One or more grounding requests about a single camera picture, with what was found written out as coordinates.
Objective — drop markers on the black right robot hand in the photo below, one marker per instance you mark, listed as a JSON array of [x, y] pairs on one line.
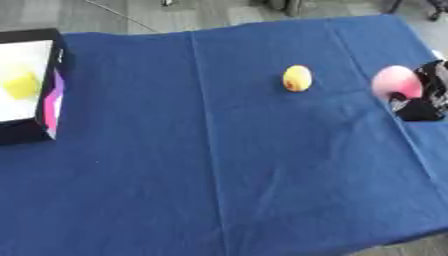
[[429, 100]]

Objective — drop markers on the pink toy peach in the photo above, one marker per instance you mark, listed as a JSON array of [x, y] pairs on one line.
[[395, 82]]

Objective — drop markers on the yellow toy fruit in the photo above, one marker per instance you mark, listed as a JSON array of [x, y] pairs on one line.
[[297, 78]]

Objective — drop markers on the yellow block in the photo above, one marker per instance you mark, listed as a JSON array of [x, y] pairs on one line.
[[21, 86]]

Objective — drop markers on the black box with white inside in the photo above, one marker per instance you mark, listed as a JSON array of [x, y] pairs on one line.
[[29, 83]]

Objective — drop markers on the black chair base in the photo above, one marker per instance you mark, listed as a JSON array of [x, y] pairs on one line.
[[423, 7]]

